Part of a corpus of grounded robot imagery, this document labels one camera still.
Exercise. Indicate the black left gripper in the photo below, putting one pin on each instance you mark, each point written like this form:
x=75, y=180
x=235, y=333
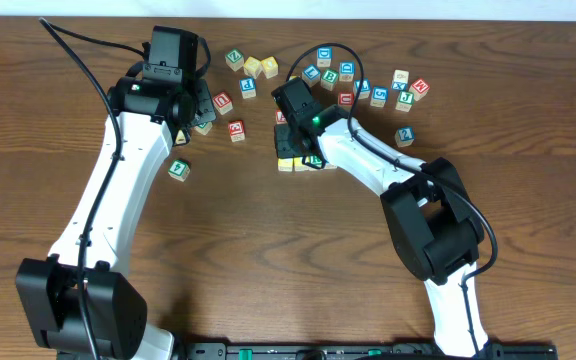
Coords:
x=203, y=107

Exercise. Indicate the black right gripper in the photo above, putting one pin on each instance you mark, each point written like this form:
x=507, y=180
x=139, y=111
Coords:
x=286, y=145

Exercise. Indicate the yellow C block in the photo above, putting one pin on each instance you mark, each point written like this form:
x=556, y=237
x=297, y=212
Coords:
x=286, y=165

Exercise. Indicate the yellow O block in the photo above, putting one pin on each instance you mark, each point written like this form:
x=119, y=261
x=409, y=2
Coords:
x=299, y=164

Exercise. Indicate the green R block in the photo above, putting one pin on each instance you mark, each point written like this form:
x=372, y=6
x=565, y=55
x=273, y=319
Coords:
x=314, y=163

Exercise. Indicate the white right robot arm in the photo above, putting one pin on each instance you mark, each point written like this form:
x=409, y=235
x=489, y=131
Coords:
x=435, y=228

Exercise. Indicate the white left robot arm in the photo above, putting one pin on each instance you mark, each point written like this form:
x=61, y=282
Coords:
x=78, y=300

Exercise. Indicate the green N block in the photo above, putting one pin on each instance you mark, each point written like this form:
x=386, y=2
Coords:
x=203, y=128

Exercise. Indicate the red U block left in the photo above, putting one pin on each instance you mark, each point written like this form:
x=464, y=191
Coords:
x=222, y=103

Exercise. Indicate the red u block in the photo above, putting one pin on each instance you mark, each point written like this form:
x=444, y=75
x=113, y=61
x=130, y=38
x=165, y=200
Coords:
x=222, y=103
x=345, y=99

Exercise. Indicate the red A block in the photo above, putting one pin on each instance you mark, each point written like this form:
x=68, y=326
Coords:
x=280, y=119

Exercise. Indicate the red E block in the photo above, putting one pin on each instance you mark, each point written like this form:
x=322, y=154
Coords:
x=236, y=130

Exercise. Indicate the yellow K block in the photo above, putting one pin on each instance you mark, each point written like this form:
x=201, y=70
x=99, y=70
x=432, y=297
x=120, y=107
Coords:
x=182, y=138

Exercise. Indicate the blue P block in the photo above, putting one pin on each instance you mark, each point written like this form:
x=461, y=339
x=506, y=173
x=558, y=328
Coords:
x=247, y=87

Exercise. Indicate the green Z block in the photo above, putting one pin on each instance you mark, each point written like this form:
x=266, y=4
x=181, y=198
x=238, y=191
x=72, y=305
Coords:
x=234, y=59

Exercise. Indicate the green 4 block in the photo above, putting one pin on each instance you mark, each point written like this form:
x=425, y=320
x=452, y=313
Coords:
x=179, y=170

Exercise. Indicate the yellow block beside Z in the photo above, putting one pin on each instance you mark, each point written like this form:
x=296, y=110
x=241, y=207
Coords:
x=252, y=67

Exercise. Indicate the red U block right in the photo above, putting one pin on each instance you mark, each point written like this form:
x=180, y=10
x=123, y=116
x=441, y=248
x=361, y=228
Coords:
x=345, y=99

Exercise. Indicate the green B block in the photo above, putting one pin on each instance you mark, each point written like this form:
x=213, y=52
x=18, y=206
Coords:
x=329, y=79

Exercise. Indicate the yellow U block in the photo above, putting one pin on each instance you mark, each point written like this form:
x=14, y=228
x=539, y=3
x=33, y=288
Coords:
x=270, y=67

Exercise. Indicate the blue d block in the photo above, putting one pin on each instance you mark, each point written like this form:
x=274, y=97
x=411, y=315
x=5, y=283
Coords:
x=324, y=57
x=346, y=71

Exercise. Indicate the blue D block far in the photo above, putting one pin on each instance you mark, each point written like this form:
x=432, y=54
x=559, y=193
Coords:
x=324, y=57

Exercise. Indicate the blue 5 block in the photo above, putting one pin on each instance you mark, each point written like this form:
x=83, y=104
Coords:
x=379, y=97

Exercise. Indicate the blue 2 block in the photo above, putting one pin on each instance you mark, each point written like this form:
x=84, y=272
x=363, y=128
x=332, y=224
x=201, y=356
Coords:
x=404, y=136

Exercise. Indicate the green J block right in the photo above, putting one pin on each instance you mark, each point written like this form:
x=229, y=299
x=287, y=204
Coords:
x=405, y=101

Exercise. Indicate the blue X block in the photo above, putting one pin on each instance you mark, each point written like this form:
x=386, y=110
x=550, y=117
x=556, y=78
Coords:
x=400, y=80

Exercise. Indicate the red M block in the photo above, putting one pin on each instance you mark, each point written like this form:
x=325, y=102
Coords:
x=419, y=88

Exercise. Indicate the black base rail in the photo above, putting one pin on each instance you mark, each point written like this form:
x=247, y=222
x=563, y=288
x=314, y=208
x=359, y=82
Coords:
x=414, y=351

